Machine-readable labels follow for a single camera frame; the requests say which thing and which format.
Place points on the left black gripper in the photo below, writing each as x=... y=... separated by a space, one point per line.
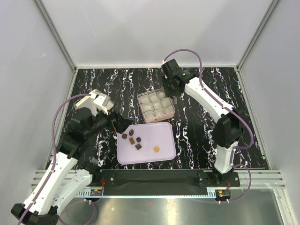
x=122 y=123

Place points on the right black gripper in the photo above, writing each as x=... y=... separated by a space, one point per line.
x=169 y=93

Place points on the dark oval chocolate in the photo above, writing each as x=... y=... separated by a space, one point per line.
x=131 y=132

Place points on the dark square chocolate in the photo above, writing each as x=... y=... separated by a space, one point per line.
x=124 y=136

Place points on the caramel brown square chocolate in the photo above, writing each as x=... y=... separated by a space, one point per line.
x=131 y=140

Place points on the dark pyramid chocolate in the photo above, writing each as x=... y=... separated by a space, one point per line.
x=138 y=146

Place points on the orange caramel chocolate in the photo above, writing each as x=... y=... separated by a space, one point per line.
x=156 y=149

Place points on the pink tin lid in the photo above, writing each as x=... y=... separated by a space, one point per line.
x=97 y=102

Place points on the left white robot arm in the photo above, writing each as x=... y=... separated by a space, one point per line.
x=50 y=197

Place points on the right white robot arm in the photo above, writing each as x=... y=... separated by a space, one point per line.
x=228 y=128

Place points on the pink chocolate tin box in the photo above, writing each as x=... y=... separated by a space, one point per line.
x=155 y=106

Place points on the lilac plastic tray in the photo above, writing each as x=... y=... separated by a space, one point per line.
x=152 y=135

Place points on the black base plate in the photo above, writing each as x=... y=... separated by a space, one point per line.
x=161 y=182

